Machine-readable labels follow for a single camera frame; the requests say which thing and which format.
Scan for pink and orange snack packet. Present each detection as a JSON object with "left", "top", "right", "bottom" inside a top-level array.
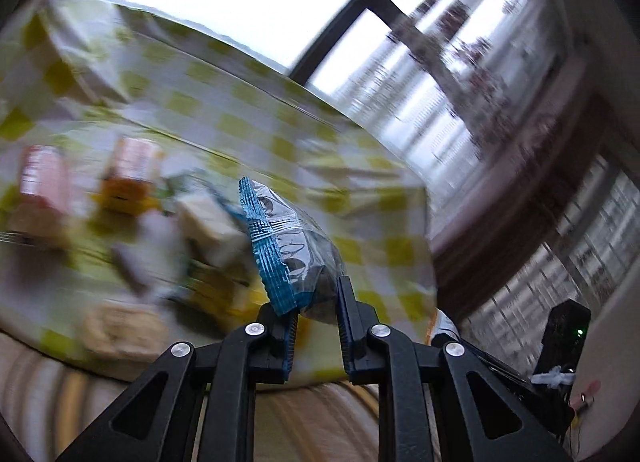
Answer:
[{"left": 95, "top": 136, "right": 163, "bottom": 215}]

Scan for sheer printed curtain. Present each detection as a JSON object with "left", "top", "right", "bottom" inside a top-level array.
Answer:
[{"left": 310, "top": 0, "right": 571, "bottom": 178}]

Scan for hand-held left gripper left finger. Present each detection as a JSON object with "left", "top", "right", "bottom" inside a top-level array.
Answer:
[{"left": 55, "top": 303, "right": 301, "bottom": 462}]

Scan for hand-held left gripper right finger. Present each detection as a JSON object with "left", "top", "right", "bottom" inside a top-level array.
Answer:
[{"left": 337, "top": 276, "right": 573, "bottom": 462}]

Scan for black cables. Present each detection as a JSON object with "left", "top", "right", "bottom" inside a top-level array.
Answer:
[{"left": 470, "top": 342, "right": 576, "bottom": 443}]

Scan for beige snack packet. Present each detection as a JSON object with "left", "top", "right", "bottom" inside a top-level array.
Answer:
[{"left": 177, "top": 192, "right": 251, "bottom": 268}]

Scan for yellow snack packet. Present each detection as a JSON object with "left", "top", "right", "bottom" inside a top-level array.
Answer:
[{"left": 185, "top": 267, "right": 266, "bottom": 323}]

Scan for beige striped sofa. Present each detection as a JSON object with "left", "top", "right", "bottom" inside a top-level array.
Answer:
[{"left": 0, "top": 329, "right": 386, "bottom": 462}]

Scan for black electronic box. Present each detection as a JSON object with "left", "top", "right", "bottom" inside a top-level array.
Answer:
[{"left": 537, "top": 299, "right": 592, "bottom": 388}]

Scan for yellow checked tablecloth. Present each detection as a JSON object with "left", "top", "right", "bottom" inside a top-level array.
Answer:
[{"left": 0, "top": 0, "right": 441, "bottom": 383}]

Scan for blue snack packet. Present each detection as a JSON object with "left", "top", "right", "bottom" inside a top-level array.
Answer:
[{"left": 238, "top": 176, "right": 346, "bottom": 325}]

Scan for grey snack packet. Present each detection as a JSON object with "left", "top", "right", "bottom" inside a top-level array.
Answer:
[{"left": 112, "top": 242, "right": 151, "bottom": 293}]

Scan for brown round biscuit pack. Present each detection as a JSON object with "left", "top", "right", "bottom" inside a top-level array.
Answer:
[{"left": 82, "top": 302, "right": 168, "bottom": 360}]

